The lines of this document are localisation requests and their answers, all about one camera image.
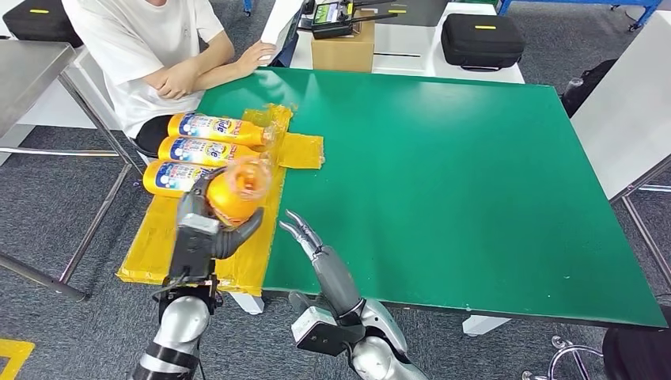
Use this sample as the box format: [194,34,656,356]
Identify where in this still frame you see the person's right hand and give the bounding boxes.
[236,40,277,75]

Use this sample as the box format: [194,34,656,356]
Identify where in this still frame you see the person's left hand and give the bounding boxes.
[156,60,201,101]

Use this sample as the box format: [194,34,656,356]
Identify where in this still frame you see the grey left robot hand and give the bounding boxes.
[180,167,265,260]

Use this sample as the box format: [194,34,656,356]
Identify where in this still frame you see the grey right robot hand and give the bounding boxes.
[278,209,364,319]

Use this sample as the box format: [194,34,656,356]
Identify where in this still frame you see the orange detergent bottle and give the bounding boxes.
[167,112,277,148]
[206,156,274,226]
[142,159,226,200]
[157,135,263,169]

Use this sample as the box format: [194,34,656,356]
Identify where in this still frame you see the dark blue folded device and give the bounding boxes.
[271,5,305,69]

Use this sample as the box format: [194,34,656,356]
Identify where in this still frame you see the person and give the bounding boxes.
[61,0,277,158]

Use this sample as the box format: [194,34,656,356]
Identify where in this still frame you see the white table leg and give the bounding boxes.
[229,291,266,316]
[462,314,512,337]

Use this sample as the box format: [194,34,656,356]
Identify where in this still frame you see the yellow tape patch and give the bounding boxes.
[116,104,326,298]

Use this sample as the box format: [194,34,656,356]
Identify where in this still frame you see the black remote controller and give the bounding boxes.
[301,0,400,42]

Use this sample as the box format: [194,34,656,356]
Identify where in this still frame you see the brown cardboard box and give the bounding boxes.
[310,11,377,74]

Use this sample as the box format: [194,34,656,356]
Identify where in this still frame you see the grey metal table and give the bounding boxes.
[0,40,145,304]

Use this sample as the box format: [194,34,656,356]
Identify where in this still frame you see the black carrying case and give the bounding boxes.
[2,0,84,48]
[440,13,527,72]

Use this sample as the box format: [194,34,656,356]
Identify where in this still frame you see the white table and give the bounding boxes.
[570,11,671,292]
[260,0,525,85]

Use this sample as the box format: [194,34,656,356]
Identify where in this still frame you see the black stool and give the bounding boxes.
[524,304,671,380]

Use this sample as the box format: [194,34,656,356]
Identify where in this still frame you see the black bag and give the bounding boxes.
[559,59,620,120]

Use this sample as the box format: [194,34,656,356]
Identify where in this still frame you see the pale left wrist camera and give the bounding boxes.
[169,211,220,283]

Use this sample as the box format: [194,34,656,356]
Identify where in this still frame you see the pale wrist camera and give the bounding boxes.
[290,306,367,358]
[169,211,220,283]

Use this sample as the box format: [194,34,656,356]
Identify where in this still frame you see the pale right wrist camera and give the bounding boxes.
[290,306,367,358]

